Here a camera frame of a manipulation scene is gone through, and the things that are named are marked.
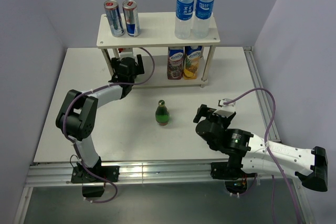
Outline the green glass bottle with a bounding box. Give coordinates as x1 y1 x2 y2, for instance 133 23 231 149
155 100 170 126

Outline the silver drink can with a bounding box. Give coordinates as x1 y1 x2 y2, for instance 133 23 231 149
104 0 124 37
122 0 140 37

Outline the blue-label water bottle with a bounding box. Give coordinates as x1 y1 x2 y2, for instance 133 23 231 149
175 0 194 39
193 0 214 38

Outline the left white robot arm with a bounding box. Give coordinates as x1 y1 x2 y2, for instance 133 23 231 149
56 54 145 183

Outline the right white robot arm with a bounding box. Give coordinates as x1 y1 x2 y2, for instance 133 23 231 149
193 104 328 192

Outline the white two-tier wooden shelf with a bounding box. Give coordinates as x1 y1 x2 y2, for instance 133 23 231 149
97 12 221 89

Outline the purple grape juice carton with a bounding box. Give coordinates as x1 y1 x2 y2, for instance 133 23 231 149
167 47 184 80

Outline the yellow pineapple juice carton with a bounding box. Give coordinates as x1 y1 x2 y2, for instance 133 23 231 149
183 46 203 80

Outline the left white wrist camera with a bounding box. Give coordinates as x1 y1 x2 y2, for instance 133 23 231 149
118 48 133 59

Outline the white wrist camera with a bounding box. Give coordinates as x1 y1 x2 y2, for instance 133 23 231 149
118 48 133 59
214 99 236 118

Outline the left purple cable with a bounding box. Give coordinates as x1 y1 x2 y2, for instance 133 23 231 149
62 47 155 204

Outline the purple cable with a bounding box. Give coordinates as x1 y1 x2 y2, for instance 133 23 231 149
223 88 302 224
62 47 155 204

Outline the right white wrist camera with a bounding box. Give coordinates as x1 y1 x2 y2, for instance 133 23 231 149
214 99 236 118

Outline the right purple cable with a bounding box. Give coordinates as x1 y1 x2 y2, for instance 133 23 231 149
223 88 302 224

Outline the aluminium side rail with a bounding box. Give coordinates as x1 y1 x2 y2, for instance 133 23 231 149
243 46 316 224

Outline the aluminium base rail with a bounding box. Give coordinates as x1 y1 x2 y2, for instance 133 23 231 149
14 161 273 223

